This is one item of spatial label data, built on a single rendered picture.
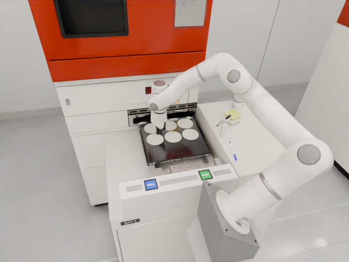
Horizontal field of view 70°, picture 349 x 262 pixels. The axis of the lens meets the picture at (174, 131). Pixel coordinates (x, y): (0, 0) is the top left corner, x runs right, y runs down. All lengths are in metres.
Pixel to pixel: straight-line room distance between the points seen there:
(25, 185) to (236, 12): 2.83
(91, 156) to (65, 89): 0.53
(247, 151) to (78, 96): 0.97
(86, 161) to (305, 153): 1.38
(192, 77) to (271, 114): 0.41
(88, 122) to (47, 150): 1.36
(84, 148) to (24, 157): 1.27
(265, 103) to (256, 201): 0.37
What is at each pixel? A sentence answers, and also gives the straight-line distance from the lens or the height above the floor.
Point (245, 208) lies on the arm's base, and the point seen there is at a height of 1.07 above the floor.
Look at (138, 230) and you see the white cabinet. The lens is 1.34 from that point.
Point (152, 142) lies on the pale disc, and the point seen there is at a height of 0.90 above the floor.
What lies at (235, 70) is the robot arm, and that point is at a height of 1.44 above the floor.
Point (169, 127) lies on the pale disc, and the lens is 1.52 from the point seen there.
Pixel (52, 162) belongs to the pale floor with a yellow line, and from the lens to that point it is 2.74.
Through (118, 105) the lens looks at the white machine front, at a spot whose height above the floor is 1.02.
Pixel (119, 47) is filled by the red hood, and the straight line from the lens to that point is 1.31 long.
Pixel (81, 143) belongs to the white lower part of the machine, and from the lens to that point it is 1.70.
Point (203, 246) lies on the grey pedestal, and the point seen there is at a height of 0.82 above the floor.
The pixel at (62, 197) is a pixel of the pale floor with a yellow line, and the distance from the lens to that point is 2.43.
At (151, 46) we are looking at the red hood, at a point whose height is 1.38.
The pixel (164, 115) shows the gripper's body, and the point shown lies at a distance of 1.35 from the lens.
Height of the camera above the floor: 1.86
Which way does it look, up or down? 40 degrees down
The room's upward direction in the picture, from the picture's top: 3 degrees clockwise
